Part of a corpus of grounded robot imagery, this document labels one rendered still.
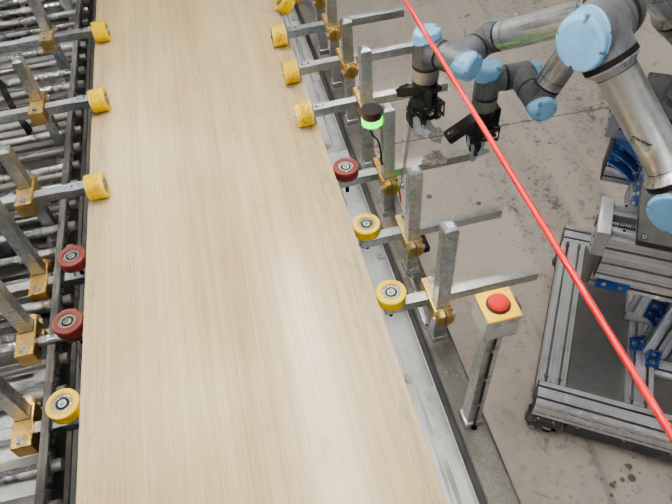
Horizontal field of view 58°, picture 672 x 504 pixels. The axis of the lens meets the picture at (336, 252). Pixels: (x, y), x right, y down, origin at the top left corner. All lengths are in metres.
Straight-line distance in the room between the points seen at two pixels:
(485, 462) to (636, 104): 0.89
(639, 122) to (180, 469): 1.22
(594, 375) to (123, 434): 1.59
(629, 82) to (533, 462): 1.46
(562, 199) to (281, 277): 1.85
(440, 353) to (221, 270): 0.65
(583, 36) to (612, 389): 1.37
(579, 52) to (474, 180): 1.89
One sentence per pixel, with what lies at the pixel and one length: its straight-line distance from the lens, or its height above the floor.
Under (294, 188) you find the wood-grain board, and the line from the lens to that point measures 1.88.
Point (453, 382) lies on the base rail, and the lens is 1.71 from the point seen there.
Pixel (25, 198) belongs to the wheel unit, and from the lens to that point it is 2.04.
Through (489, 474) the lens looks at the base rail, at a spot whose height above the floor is 0.70.
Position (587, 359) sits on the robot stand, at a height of 0.21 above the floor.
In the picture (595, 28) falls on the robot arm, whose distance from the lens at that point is 1.35.
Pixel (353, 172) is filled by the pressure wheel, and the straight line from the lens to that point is 1.91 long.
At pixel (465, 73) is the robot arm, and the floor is 1.29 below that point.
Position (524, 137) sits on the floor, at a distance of 3.49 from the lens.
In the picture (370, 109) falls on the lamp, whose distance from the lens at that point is 1.76.
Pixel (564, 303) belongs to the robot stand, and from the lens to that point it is 2.50.
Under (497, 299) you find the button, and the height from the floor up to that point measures 1.23.
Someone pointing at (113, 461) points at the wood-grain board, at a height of 0.90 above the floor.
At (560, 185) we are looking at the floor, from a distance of 3.26.
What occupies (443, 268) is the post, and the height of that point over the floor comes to 1.04.
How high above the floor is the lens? 2.21
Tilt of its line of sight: 50 degrees down
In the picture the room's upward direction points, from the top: 6 degrees counter-clockwise
